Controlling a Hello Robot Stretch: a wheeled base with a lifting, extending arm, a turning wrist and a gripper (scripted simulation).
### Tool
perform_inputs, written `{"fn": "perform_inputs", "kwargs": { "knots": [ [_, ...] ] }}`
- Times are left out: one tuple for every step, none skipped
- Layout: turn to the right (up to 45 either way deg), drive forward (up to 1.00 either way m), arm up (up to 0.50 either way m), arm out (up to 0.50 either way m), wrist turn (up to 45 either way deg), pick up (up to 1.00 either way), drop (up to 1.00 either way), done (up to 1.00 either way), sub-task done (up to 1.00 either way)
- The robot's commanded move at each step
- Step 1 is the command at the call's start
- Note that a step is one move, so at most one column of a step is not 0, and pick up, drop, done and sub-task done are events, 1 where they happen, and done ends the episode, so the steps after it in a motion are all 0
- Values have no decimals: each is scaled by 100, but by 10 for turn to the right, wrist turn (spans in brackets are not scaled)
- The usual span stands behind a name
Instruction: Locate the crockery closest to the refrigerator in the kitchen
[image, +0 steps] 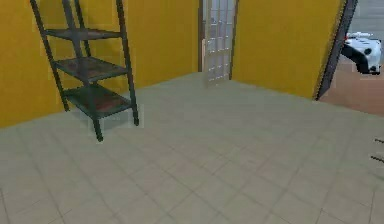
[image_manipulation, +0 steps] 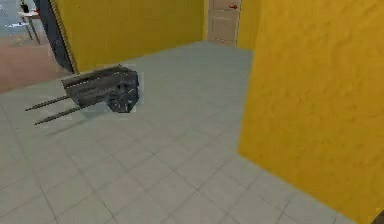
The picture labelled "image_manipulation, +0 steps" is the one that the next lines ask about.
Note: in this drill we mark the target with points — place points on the beige panelled room door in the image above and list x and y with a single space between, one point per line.
222 23

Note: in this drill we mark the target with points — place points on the black object on table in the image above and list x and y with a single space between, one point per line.
24 7

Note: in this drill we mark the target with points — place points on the white table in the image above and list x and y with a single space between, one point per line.
31 16

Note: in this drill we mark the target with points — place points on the dark grey wheeled cart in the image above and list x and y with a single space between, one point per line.
100 87

